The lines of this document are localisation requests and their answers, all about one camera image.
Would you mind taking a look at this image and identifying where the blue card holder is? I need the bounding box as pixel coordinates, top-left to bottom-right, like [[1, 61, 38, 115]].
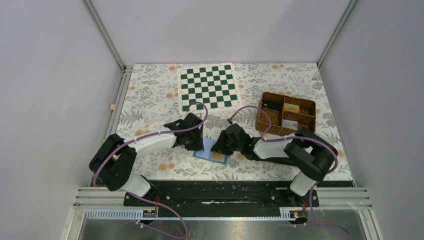
[[193, 137, 229, 165]]

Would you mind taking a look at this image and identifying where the brown wicker basket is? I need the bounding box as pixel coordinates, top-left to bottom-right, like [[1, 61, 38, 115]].
[[255, 92, 317, 136]]

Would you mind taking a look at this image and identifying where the gold card in basket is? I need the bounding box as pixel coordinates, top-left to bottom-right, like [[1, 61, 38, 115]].
[[283, 103, 300, 113]]

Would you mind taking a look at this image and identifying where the black card in basket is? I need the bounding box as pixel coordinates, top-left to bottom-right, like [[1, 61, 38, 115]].
[[262, 100, 282, 112]]

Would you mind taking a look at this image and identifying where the green white chessboard mat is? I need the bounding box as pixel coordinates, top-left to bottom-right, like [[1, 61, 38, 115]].
[[177, 62, 243, 115]]

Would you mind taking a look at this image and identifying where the white card in basket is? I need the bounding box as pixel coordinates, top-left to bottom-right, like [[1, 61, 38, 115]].
[[282, 119, 298, 130]]

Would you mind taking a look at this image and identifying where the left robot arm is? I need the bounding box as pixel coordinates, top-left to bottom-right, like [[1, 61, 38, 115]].
[[88, 112, 204, 206]]

